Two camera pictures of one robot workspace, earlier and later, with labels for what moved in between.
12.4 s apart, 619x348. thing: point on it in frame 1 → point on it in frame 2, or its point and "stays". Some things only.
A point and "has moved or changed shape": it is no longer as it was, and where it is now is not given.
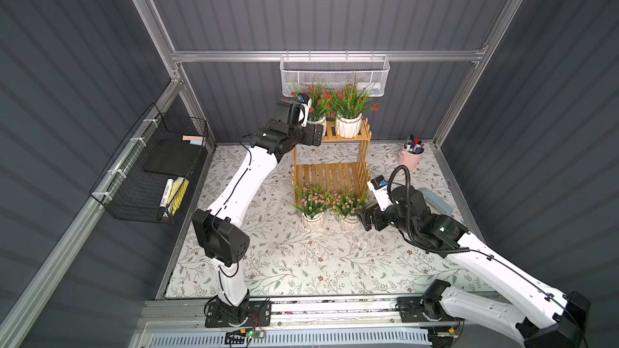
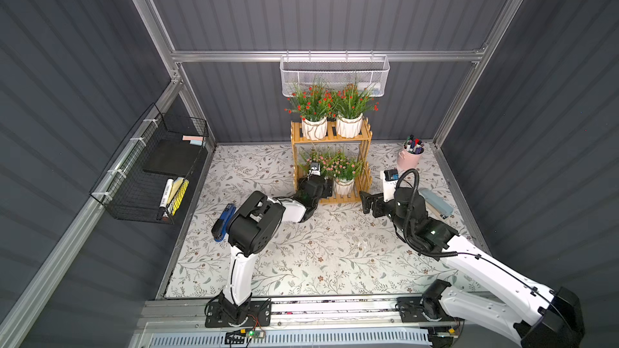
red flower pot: [323, 105] stays
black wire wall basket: [145, 178] stays
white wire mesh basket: [298, 70] stays
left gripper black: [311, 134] → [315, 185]
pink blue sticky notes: [193, 139] stays
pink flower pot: [344, 205] → [342, 169]
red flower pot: [347, 106] stays
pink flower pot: [312, 206] has moved or changed shape
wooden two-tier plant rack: [339, 176] stays
